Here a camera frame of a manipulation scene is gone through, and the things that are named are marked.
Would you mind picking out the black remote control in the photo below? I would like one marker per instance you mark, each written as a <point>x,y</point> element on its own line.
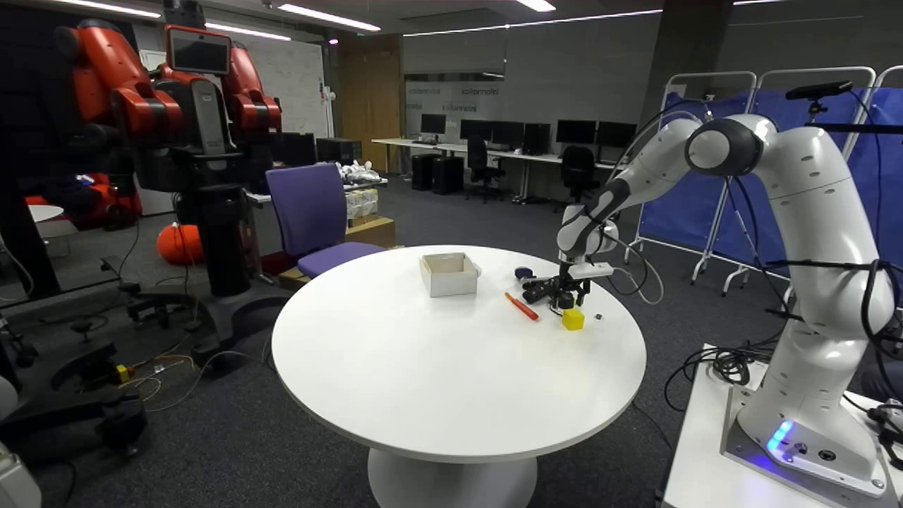
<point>540,288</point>

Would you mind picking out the red Baxter robot with screen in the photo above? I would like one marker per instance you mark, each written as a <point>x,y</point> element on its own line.
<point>179,103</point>

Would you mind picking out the yellow block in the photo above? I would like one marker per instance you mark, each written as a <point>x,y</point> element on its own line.
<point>570,321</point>

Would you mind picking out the black camera on stand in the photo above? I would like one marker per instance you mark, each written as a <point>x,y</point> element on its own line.
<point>819,92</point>

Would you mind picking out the wooden door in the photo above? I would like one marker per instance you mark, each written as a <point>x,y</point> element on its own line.
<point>366,99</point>

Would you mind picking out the black computer monitor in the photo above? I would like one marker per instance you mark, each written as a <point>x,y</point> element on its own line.
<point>433,122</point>
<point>615,133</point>
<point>572,132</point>

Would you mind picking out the blue partition screen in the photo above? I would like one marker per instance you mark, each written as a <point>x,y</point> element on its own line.
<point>687,206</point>

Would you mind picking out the brown cardboard box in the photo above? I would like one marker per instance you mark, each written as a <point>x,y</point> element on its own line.
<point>369,229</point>

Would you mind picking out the red marker pen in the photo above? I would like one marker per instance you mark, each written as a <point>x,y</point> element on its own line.
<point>520,306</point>

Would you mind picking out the purple office chair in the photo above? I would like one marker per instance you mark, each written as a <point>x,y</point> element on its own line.
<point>314,220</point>

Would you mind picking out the black boom rod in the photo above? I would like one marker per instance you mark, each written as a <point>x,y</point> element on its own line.
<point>856,129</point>

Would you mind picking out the ceiling light strip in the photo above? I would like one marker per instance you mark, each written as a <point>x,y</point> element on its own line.
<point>327,19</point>

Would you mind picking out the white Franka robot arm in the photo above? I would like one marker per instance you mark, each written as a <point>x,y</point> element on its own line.
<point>828,215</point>

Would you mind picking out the white robot mounting platform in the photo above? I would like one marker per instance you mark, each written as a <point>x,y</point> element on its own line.
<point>695,460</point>

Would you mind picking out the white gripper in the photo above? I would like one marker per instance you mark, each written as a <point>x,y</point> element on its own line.
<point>586,271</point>

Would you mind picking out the blue tape roll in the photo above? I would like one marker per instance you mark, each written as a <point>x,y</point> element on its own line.
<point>522,275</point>

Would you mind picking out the black office chair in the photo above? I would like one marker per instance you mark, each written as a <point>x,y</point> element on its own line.
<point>482,167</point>
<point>575,175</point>

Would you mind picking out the white table pedestal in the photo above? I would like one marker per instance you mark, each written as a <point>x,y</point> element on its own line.
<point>451,481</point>

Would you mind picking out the long white desk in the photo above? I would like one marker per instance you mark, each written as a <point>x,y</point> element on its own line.
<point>526,158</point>

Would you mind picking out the white square box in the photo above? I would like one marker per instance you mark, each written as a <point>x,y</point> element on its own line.
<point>448,275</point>

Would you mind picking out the orange ball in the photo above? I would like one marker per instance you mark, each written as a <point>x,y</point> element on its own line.
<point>179,244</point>

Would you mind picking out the whiteboard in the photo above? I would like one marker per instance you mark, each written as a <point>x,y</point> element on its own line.
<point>292,88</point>

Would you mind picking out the black chair base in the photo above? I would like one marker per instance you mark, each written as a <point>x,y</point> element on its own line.
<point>103,405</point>

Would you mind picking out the stack of white boxes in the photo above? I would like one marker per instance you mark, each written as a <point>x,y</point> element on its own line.
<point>359,194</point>

